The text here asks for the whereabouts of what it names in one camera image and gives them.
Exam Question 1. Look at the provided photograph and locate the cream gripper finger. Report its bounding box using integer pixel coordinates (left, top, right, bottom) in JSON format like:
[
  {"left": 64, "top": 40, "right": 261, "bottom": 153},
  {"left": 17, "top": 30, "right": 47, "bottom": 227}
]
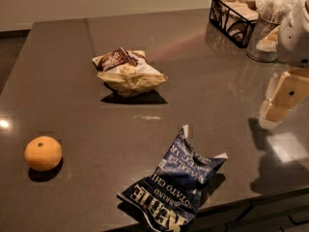
[{"left": 259, "top": 101, "right": 292, "bottom": 131}]

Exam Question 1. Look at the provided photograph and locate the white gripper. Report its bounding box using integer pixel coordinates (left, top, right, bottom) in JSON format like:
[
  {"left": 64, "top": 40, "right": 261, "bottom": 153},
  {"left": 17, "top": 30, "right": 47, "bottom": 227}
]
[{"left": 266, "top": 0, "right": 309, "bottom": 109}]

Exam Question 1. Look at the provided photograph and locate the brown chip bag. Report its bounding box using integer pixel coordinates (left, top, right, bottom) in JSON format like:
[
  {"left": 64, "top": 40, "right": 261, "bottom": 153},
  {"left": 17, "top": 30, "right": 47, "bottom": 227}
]
[{"left": 93, "top": 47, "right": 168, "bottom": 98}]

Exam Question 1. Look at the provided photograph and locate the blue Kettle chip bag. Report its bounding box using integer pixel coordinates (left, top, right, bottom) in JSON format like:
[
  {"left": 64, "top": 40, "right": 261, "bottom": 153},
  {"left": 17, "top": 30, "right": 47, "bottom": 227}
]
[{"left": 119, "top": 126, "right": 227, "bottom": 232}]

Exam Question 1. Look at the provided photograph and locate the metal mesh utensil cup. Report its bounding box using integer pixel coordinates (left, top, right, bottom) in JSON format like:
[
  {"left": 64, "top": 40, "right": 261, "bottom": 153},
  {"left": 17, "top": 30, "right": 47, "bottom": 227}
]
[{"left": 246, "top": 17, "right": 279, "bottom": 63}]

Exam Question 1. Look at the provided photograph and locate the white plastic wrapped cutlery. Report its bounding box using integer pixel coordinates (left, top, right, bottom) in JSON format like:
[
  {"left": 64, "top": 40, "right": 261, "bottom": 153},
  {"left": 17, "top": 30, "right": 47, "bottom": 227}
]
[{"left": 255, "top": 0, "right": 298, "bottom": 24}]

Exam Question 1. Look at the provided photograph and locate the orange fruit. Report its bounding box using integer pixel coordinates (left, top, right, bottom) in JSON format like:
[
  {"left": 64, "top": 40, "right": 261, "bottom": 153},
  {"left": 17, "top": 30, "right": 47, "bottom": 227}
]
[{"left": 24, "top": 136, "right": 62, "bottom": 171}]

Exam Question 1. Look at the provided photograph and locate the black wire napkin basket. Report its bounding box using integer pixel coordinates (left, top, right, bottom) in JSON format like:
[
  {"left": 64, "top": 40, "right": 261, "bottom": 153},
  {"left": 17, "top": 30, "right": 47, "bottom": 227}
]
[{"left": 210, "top": 0, "right": 258, "bottom": 48}]

